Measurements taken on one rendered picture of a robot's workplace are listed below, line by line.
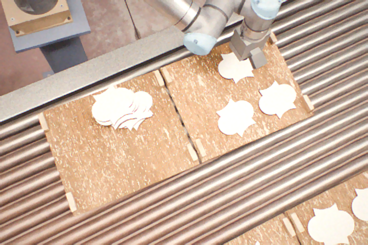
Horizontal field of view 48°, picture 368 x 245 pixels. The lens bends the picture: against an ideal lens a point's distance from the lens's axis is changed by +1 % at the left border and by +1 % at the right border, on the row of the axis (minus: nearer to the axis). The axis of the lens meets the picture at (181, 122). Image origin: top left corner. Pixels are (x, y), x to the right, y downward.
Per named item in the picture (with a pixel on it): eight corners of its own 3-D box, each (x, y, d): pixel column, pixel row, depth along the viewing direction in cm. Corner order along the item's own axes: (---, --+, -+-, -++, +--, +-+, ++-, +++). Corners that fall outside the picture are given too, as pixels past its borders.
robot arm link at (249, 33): (277, 24, 110) (251, 38, 109) (272, 33, 115) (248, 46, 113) (262, 3, 112) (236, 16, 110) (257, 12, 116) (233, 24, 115)
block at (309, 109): (299, 98, 137) (302, 95, 135) (304, 95, 137) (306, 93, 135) (308, 114, 136) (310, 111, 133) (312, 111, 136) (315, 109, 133)
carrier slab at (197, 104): (159, 70, 139) (159, 68, 137) (265, 29, 146) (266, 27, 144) (201, 163, 130) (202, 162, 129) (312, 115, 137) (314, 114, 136)
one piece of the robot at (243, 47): (258, 55, 110) (245, 79, 125) (285, 41, 111) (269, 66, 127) (234, 21, 112) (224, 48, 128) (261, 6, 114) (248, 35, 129)
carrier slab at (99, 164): (39, 115, 132) (37, 113, 130) (157, 71, 139) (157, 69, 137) (75, 217, 123) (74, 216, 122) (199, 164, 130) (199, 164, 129)
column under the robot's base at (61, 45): (42, 73, 233) (-23, -22, 150) (107, 54, 239) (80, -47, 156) (60, 134, 224) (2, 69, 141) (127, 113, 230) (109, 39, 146)
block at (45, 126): (39, 116, 130) (36, 114, 127) (44, 114, 130) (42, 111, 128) (45, 133, 129) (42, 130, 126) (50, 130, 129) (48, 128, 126)
